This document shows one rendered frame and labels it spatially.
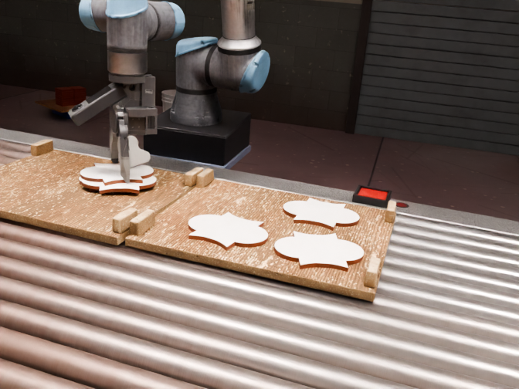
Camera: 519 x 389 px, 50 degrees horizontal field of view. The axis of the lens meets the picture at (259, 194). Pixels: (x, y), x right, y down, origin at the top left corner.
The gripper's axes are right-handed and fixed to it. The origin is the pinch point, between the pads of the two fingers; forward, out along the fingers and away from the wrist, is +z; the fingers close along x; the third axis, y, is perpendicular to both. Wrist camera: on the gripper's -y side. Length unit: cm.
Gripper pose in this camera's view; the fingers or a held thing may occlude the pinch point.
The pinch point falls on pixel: (117, 171)
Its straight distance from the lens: 119.3
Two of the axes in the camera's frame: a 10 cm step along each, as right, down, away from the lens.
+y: 9.1, -0.8, 4.1
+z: -0.7, 9.3, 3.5
